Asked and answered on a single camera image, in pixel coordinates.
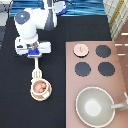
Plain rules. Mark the pink pot lid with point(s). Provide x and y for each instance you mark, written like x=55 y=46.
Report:
x=81 y=50

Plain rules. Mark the black burner front right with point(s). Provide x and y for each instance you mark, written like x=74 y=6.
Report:
x=106 y=69

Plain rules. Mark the pink small pot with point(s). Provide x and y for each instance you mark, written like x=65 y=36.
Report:
x=41 y=88

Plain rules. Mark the cream round plate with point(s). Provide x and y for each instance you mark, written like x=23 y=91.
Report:
x=40 y=99

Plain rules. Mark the black burner back right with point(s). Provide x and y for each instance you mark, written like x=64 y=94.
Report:
x=103 y=51

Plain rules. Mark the black burner front left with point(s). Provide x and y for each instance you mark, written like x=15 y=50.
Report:
x=82 y=69

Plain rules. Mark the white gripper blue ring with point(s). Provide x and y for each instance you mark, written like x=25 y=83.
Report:
x=32 y=50

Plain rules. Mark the cream slotted spatula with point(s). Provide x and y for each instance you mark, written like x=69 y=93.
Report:
x=36 y=73

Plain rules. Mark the pink stove top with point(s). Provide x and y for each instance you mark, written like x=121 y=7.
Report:
x=114 y=84

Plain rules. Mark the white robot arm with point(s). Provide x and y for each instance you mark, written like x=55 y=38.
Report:
x=29 y=20

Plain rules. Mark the black burner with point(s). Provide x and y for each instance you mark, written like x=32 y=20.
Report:
x=82 y=69
x=103 y=51
x=106 y=69

